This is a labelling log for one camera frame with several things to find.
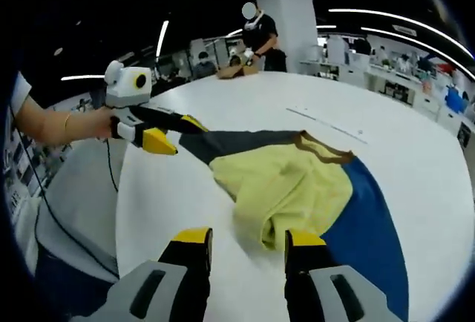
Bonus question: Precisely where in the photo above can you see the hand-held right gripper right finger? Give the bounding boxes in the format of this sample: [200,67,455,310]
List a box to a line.
[284,229,394,322]

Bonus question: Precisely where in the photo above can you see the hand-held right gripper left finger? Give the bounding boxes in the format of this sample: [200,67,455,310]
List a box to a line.
[99,227,214,322]

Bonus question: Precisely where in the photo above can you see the yellow grey blue garment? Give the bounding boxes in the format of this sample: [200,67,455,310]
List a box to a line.
[177,128,411,322]

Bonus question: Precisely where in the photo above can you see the person's left hand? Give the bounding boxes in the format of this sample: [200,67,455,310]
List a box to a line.
[83,106,119,141]

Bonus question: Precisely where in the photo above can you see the ceiling light strip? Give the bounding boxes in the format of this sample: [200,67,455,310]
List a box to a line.
[155,20,170,58]
[328,8,475,59]
[61,74,107,81]

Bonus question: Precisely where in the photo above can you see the brown cardboard box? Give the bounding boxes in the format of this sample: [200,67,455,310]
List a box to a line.
[216,65,257,80]

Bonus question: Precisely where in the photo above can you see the person's white printed t-shirt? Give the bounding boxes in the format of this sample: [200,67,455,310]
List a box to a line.
[10,72,35,110]

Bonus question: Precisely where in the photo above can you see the white square pillar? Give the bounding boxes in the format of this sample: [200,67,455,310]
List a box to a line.
[248,0,318,74]

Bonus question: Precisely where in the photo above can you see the white counter cabinets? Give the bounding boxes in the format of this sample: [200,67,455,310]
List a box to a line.
[339,65,475,141]

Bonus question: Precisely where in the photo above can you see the blue plastic bin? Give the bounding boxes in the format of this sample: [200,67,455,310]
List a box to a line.
[447,86,469,112]

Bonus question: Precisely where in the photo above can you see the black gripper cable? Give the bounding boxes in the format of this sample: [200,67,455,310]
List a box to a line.
[9,106,122,277]

